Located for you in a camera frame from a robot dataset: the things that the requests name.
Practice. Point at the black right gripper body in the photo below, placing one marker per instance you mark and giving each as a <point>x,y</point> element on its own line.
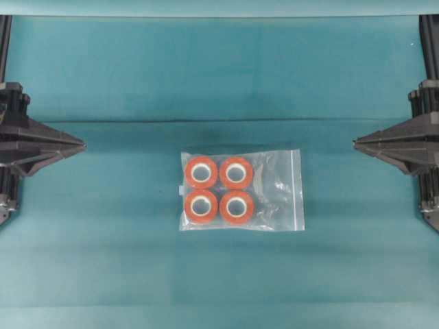
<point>424,103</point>

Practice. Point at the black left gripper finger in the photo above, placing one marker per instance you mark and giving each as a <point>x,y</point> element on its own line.
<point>28,165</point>
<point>30,134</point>

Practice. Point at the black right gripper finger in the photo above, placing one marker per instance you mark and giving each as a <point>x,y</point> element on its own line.
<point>408,167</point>
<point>410,133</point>

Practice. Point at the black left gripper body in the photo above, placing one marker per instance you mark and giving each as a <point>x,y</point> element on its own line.
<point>13,100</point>

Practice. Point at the clear zip bag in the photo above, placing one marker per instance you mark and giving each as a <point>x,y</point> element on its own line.
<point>276,190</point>

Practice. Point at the orange tape roll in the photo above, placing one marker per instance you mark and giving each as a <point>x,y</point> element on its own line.
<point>236,207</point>
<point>201,172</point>
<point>236,173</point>
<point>200,206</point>

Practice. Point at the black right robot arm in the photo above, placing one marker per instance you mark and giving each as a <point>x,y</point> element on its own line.
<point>427,182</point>

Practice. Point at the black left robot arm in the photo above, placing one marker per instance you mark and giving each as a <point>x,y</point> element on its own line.
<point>10,181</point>

